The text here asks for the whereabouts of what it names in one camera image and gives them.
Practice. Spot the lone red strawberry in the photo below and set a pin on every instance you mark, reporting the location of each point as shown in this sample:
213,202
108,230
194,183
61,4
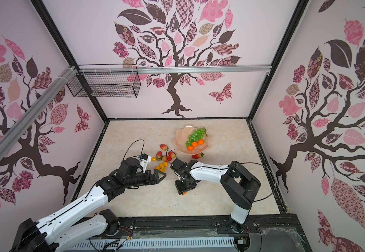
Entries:
197,156

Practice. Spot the green grape bunch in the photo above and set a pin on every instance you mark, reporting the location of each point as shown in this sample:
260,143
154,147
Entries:
197,134

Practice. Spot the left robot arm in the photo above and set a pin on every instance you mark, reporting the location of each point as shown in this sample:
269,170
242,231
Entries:
65,227

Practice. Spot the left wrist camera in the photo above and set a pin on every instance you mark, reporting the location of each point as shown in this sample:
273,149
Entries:
144,161

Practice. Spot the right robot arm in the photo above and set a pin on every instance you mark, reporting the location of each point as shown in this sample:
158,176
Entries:
239,183

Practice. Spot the left aluminium rail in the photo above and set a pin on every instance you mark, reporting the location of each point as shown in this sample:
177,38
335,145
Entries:
16,131

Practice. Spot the back aluminium rail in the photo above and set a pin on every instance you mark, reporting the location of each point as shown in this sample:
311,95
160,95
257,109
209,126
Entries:
175,70

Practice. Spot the black wire basket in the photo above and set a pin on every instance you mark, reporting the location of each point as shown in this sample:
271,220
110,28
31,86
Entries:
106,81

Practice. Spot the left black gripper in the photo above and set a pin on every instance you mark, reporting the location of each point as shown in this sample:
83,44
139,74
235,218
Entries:
149,180

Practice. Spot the red strawberry with leaves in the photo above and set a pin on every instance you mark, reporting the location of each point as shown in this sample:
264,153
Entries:
159,156

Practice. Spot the white slotted cable duct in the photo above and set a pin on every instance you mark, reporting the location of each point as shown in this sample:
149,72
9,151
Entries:
192,244

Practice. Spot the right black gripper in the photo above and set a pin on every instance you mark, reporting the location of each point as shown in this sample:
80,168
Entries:
182,184

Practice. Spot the aluminium rail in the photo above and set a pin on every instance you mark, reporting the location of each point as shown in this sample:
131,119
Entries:
175,70
16,131

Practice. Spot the black base frame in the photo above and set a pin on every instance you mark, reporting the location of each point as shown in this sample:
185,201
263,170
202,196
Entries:
263,233

